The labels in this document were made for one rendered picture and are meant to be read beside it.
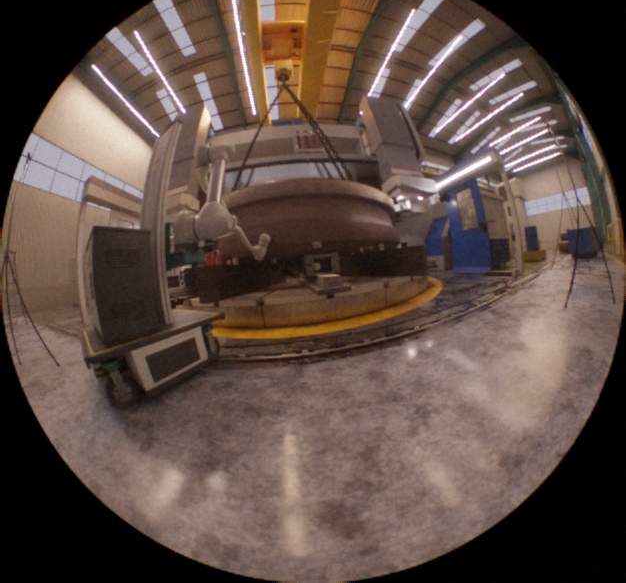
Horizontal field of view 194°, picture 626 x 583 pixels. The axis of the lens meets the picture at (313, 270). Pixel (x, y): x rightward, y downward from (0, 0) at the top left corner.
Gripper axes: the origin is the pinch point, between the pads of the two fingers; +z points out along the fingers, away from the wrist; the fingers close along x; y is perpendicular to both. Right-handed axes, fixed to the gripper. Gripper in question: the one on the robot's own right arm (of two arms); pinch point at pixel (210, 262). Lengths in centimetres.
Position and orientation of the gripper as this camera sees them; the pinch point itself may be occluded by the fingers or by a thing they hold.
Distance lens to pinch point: 149.3
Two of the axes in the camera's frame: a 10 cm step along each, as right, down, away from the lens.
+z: 1.1, 9.9, 0.2
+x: 9.5, -0.9, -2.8
